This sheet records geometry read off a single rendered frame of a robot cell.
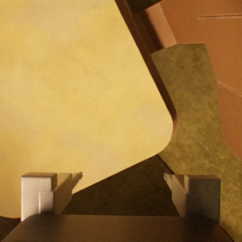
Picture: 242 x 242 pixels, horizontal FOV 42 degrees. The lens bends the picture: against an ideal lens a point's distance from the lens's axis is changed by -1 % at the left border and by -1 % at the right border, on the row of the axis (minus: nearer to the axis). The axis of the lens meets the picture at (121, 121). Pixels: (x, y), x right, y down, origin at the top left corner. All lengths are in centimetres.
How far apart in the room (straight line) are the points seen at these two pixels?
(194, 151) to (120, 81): 78
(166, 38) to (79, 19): 15
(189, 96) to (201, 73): 9
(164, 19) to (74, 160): 27
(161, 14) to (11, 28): 23
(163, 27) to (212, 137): 76
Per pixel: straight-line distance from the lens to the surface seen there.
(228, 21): 31
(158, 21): 53
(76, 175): 16
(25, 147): 54
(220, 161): 128
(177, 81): 114
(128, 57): 48
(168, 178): 16
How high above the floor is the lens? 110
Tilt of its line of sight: 73 degrees down
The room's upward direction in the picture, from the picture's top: 177 degrees clockwise
